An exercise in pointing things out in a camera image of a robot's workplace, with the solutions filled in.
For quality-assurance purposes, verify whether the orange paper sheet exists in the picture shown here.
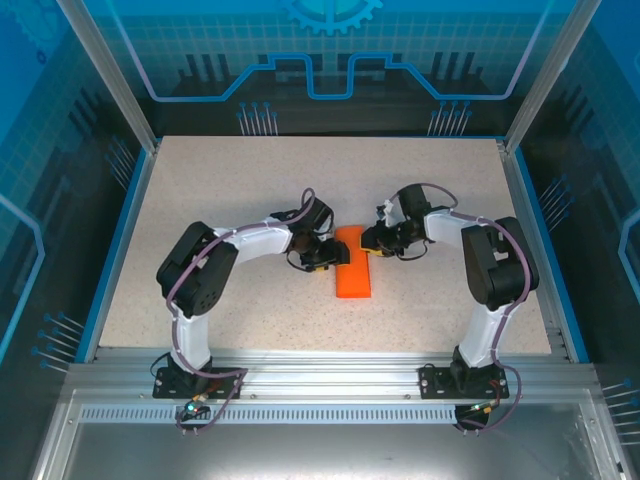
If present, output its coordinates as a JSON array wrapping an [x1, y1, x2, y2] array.
[[333, 225, 374, 301]]

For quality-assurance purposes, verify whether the steel sheet panel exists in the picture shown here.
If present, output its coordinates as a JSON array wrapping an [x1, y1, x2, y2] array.
[[29, 388, 629, 480]]

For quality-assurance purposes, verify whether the blue table edge strip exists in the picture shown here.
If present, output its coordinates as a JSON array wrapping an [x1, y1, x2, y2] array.
[[82, 148, 160, 364]]

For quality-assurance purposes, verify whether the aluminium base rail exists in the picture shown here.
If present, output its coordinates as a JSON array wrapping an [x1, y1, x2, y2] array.
[[64, 346, 601, 401]]

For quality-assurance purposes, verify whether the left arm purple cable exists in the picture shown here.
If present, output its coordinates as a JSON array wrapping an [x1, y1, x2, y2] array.
[[166, 187, 317, 435]]

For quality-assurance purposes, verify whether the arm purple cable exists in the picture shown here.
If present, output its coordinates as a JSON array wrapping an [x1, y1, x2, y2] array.
[[384, 183, 532, 435], [166, 187, 317, 435]]

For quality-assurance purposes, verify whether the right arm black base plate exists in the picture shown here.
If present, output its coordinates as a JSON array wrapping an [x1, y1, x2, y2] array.
[[418, 363, 511, 400]]

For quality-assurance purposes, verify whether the slotted cable duct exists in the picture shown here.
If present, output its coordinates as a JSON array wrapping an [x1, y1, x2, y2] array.
[[78, 405, 459, 425]]

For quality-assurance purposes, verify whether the aluminium side rail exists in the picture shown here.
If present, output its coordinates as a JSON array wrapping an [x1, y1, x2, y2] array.
[[495, 139, 576, 362]]

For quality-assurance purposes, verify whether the cable connector with green light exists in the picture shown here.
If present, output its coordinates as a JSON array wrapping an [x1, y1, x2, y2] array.
[[467, 399, 504, 416], [182, 397, 211, 419]]

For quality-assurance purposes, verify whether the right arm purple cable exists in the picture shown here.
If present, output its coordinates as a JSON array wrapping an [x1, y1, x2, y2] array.
[[384, 183, 532, 435]]

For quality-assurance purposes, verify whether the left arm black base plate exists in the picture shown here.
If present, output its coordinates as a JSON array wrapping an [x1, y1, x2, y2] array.
[[152, 366, 249, 401]]

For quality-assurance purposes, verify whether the aluminium frame post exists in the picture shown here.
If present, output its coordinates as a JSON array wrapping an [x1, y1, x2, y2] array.
[[55, 0, 162, 156], [497, 0, 599, 156]]

